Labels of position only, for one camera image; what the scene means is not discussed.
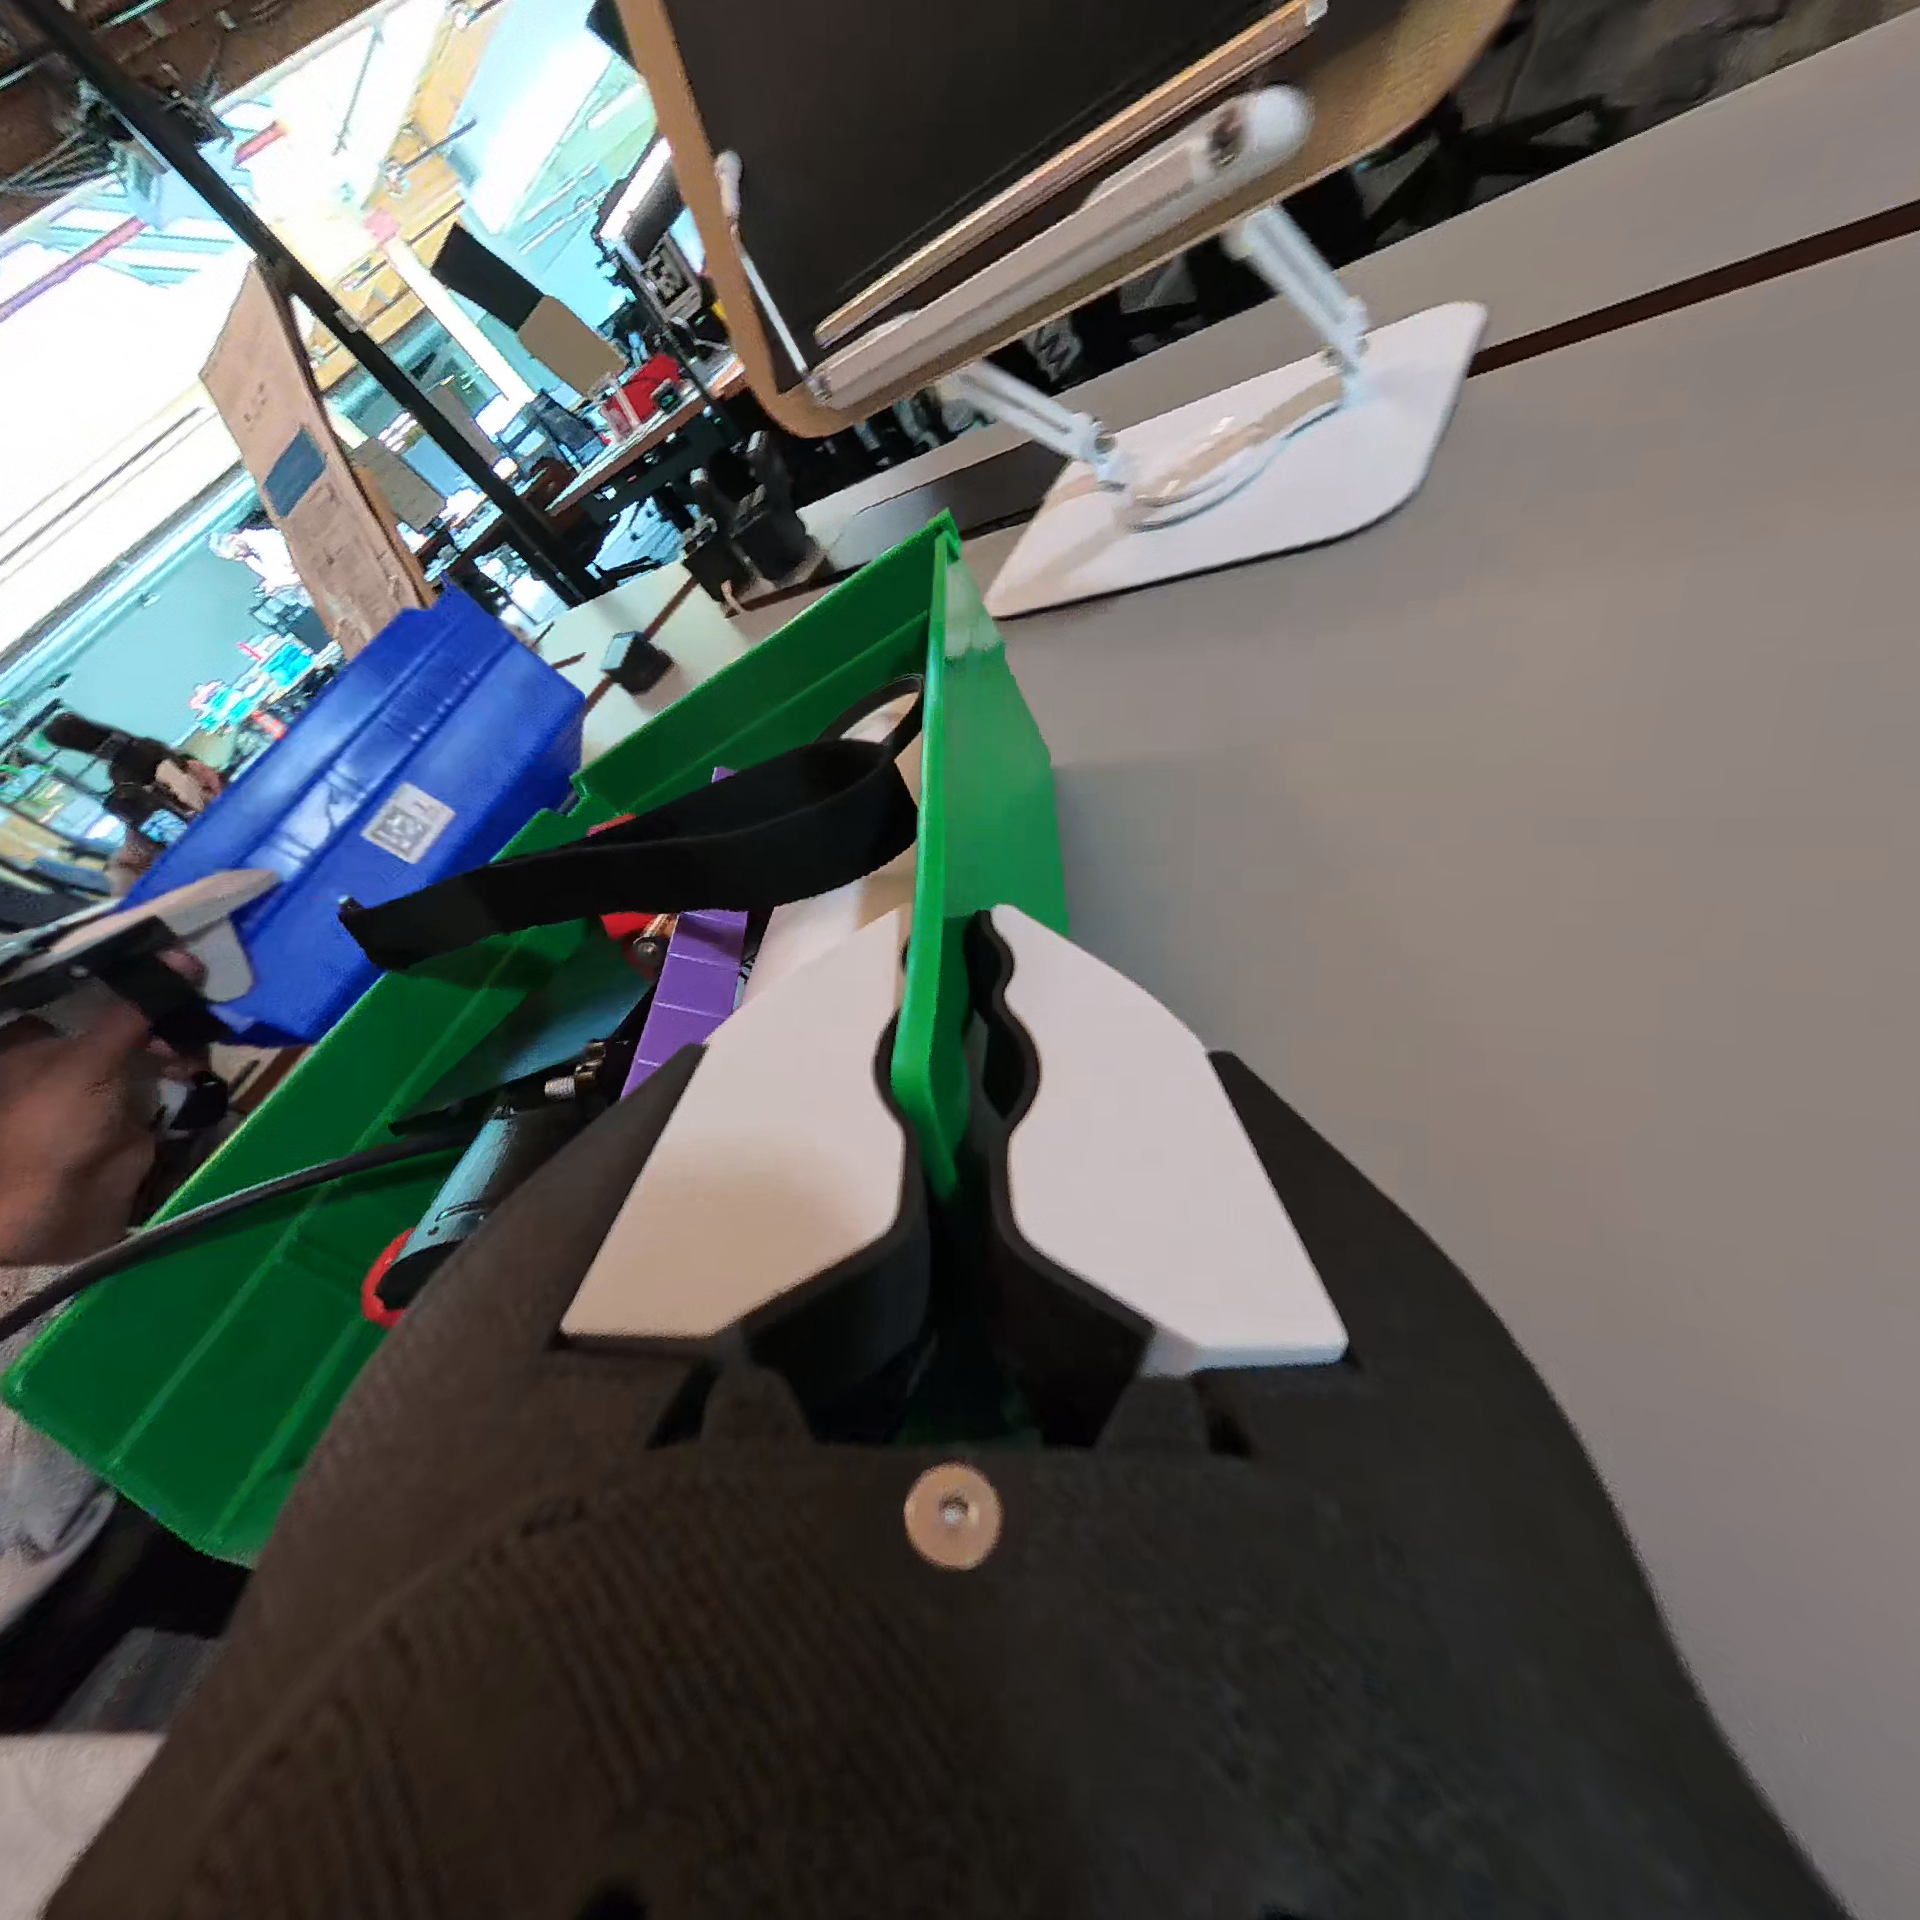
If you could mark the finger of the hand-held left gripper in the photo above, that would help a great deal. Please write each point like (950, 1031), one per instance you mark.
(187, 902)
(228, 963)

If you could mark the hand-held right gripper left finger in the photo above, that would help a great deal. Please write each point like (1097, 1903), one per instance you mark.
(750, 1142)

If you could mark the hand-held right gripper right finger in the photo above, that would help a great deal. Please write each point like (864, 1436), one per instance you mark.
(1161, 1156)

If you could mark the green plastic bin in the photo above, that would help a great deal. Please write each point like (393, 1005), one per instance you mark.
(990, 781)

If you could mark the person's left hand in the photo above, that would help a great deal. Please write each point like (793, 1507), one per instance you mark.
(66, 1142)

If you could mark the purple flat piece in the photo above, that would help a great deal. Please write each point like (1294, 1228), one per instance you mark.
(691, 975)

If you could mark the blue plastic bin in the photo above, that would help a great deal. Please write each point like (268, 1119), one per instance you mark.
(374, 750)

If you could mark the small red part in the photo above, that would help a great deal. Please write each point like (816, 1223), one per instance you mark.
(384, 1284)

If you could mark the cardboard box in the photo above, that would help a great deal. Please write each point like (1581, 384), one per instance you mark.
(307, 494)

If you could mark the person's grey clothing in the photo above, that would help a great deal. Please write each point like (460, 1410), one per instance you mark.
(43, 1470)

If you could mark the small black block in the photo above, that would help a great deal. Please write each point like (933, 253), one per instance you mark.
(634, 664)

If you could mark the black frame beam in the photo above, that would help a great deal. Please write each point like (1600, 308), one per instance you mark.
(225, 202)

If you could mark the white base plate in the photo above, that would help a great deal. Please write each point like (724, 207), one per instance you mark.
(1275, 452)

